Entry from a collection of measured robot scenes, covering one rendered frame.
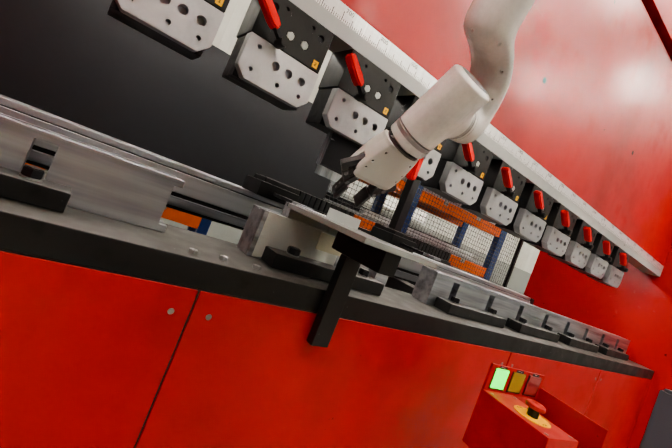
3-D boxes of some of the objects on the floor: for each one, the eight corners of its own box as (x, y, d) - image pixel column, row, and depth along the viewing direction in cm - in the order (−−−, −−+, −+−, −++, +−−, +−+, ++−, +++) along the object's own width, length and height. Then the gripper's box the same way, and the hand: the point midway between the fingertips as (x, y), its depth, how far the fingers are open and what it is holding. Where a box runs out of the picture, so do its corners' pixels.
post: (317, 423, 197) (461, 59, 205) (312, 417, 202) (454, 60, 209) (325, 423, 200) (467, 64, 208) (320, 417, 204) (459, 65, 212)
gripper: (381, 134, 66) (315, 198, 75) (442, 171, 75) (377, 223, 84) (371, 107, 70) (309, 170, 79) (429, 145, 80) (369, 197, 89)
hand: (350, 193), depth 81 cm, fingers open, 5 cm apart
